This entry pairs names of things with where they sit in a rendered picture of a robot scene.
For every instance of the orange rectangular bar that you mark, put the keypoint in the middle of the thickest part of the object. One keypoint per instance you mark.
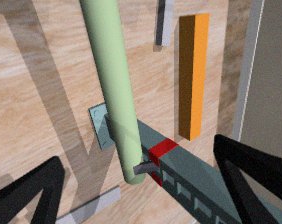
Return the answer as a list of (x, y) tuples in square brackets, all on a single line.
[(193, 36)]

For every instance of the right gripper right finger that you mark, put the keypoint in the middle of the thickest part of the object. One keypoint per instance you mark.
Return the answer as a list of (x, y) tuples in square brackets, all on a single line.
[(264, 168)]

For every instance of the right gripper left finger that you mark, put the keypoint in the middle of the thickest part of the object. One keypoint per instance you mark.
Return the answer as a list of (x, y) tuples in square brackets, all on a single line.
[(48, 176)]

